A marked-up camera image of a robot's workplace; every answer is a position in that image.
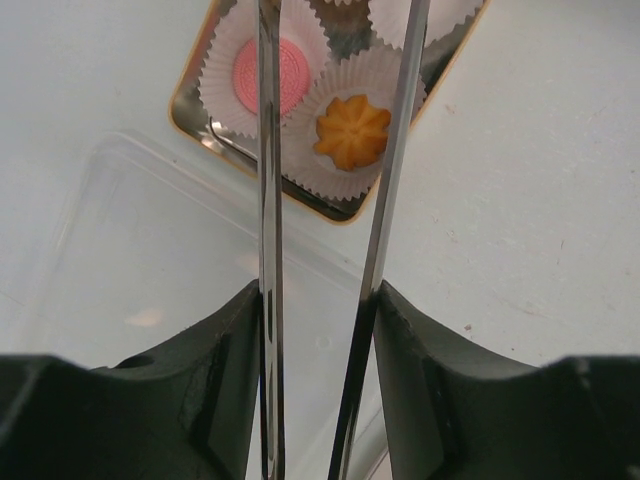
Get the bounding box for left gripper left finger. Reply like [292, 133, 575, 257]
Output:
[1, 282, 259, 479]

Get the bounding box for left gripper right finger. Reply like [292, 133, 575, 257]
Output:
[374, 284, 639, 479]

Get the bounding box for orange flower butter cookie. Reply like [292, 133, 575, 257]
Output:
[313, 94, 391, 172]

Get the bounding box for metal tongs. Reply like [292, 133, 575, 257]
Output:
[254, 1, 430, 479]

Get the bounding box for pink sandwich cookie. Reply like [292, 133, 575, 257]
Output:
[232, 39, 311, 115]

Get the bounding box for clear plastic tray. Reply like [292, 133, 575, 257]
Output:
[1, 132, 360, 479]

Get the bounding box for white paper cup front left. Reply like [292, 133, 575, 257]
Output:
[281, 47, 401, 200]

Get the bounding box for white paper cup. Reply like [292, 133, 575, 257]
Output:
[368, 0, 484, 49]
[281, 47, 401, 200]
[198, 1, 330, 137]

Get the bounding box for white paper cup back left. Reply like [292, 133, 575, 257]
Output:
[198, 1, 330, 137]

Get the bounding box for gold cookie tin box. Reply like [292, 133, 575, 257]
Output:
[169, 1, 482, 224]

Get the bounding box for white paper cup back right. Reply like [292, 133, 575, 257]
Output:
[368, 0, 484, 49]

